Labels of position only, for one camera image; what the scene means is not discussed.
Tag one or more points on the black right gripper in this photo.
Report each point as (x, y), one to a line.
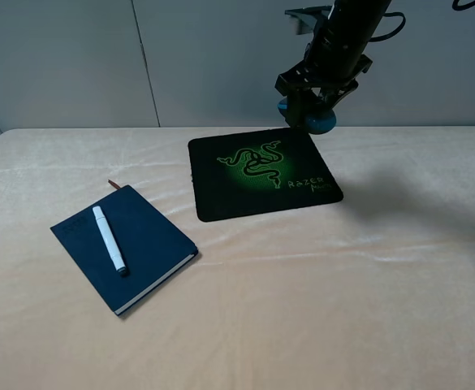
(297, 82)

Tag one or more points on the black blue computer mouse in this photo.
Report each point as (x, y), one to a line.
(318, 124)

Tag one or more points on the white marker pen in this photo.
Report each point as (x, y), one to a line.
(109, 241)

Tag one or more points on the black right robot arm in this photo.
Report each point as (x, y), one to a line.
(332, 61)

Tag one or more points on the black green mouse pad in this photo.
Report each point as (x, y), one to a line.
(254, 173)

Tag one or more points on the dark blue notebook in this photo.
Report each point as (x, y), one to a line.
(125, 247)

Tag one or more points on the beige tablecloth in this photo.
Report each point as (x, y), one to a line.
(375, 292)

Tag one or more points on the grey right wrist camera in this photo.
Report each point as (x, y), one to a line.
(306, 19)

